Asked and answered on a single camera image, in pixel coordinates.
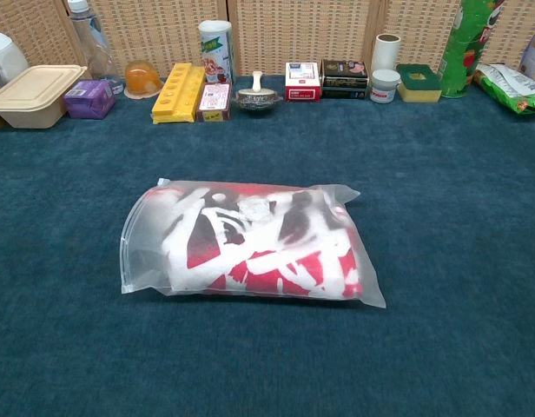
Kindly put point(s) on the red white printed garment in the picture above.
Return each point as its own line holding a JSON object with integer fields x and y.
{"x": 259, "y": 265}

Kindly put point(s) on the bagged red white garment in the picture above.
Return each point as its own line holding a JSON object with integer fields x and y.
{"x": 148, "y": 265}

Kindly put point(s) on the green snack bag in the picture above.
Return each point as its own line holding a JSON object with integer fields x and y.
{"x": 508, "y": 89}

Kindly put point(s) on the small white desiccant packet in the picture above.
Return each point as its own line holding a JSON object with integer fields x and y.
{"x": 255, "y": 211}

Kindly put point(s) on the patterned glass bowl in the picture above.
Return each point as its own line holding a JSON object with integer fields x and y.
{"x": 256, "y": 102}

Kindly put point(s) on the dark red labelled box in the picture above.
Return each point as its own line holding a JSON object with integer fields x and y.
{"x": 214, "y": 102}

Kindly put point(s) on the white rice spoon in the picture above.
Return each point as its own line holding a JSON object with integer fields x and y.
{"x": 259, "y": 80}

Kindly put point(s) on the red white carton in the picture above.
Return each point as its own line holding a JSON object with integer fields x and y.
{"x": 302, "y": 82}

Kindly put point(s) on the yellow holed block tray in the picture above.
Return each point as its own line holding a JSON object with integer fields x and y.
{"x": 177, "y": 93}

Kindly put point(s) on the black printed tin box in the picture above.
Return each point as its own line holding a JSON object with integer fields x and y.
{"x": 345, "y": 78}

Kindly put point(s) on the white printed canister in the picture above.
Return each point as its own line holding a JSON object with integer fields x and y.
{"x": 215, "y": 52}

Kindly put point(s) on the small white jar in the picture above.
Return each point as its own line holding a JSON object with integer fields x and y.
{"x": 385, "y": 87}

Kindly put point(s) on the woven rattan folding screen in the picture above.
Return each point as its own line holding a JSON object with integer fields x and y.
{"x": 293, "y": 35}

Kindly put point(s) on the orange jelly cup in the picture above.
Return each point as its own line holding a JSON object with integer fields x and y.
{"x": 142, "y": 79}

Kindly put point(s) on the white paper roll tube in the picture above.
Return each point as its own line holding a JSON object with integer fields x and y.
{"x": 385, "y": 52}

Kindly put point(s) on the green yellow sponge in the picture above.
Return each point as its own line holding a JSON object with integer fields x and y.
{"x": 419, "y": 84}

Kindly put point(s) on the purple small box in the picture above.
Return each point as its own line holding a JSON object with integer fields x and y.
{"x": 88, "y": 99}

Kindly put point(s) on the blue carpet table cover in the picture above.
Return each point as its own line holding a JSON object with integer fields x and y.
{"x": 76, "y": 347}

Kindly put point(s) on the clear plastic water bottle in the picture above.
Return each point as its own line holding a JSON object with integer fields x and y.
{"x": 93, "y": 48}

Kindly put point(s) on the green chips can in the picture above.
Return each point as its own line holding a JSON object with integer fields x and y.
{"x": 463, "y": 52}

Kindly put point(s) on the beige lidded lunch box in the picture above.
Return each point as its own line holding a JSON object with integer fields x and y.
{"x": 28, "y": 93}

